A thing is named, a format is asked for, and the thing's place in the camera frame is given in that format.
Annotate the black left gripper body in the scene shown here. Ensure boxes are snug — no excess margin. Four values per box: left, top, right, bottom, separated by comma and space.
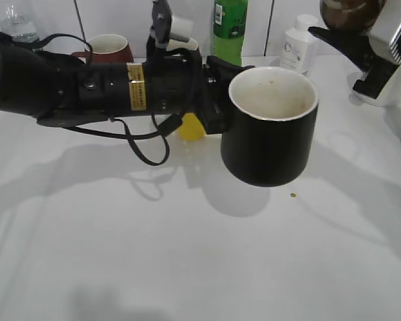
144, 49, 226, 134

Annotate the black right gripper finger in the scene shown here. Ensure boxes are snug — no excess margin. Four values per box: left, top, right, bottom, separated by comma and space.
308, 27, 374, 72

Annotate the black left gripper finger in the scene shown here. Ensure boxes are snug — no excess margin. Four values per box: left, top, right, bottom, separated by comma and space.
205, 56, 254, 88

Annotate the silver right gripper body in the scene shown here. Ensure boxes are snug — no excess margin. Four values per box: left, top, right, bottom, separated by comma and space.
352, 0, 401, 100

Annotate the brown drink bottle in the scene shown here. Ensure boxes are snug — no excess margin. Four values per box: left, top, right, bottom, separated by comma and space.
319, 0, 386, 34

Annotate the black ceramic mug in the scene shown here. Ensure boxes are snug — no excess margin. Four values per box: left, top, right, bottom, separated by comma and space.
221, 67, 319, 187

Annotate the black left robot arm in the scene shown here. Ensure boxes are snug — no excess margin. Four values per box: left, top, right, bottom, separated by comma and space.
0, 32, 243, 140

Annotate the yellow paper cup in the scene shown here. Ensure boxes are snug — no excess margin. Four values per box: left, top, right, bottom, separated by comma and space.
178, 113, 206, 141

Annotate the grey ceramic mug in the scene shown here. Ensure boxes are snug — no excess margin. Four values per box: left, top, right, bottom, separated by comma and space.
166, 38, 198, 51

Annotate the white ceramic mug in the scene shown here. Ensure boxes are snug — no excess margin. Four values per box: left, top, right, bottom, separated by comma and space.
352, 66, 401, 108

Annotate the green soda bottle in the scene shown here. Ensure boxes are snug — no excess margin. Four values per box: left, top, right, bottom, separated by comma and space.
213, 0, 248, 66

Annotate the white carton bottle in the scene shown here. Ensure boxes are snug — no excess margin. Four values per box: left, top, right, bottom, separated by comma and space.
279, 14, 318, 76

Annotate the red ceramic mug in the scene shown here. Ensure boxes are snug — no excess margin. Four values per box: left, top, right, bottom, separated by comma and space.
88, 34, 134, 64

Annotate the clear water bottle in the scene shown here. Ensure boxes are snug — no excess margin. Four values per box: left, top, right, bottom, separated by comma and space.
0, 1, 39, 43

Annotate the black cable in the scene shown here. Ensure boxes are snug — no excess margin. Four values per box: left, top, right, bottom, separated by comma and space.
36, 32, 184, 167

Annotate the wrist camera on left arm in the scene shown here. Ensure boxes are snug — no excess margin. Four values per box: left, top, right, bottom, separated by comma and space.
145, 0, 195, 61

